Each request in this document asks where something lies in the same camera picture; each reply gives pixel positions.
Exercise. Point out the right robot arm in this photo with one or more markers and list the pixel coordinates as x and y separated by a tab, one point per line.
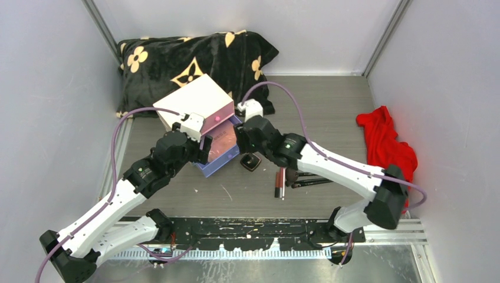
384	195

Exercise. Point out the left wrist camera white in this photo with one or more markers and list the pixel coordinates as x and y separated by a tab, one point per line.
190	124

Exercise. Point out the pink drawer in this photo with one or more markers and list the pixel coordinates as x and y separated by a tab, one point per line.
217	117

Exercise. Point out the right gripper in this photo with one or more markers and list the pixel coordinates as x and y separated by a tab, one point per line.
242	140

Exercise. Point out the large powder brush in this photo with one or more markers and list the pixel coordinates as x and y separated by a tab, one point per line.
291	177

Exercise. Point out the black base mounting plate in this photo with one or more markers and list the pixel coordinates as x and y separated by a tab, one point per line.
248	234

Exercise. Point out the red cloth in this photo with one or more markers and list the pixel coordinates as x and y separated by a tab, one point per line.
382	146

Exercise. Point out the red makeup pencil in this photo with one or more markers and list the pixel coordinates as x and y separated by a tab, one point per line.
278	184

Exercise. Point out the black square compact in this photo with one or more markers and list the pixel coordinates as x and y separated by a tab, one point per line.
250	162

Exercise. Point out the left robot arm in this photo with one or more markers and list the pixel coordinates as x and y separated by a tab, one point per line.
77	251

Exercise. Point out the black makeup brush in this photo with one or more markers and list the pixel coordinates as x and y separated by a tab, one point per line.
310	182

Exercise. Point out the white makeup pencil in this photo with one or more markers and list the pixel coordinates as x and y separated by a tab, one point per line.
282	184

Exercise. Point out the black floral plush blanket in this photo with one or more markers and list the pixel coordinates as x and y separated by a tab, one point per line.
152	68

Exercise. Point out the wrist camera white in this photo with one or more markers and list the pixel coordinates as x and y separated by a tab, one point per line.
249	109
190	124

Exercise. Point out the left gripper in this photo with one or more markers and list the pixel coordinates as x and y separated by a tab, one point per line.
200	155

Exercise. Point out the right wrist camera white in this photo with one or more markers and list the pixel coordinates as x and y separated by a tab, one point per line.
249	109

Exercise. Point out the white drawer organizer box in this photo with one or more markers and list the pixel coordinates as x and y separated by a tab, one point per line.
202	96

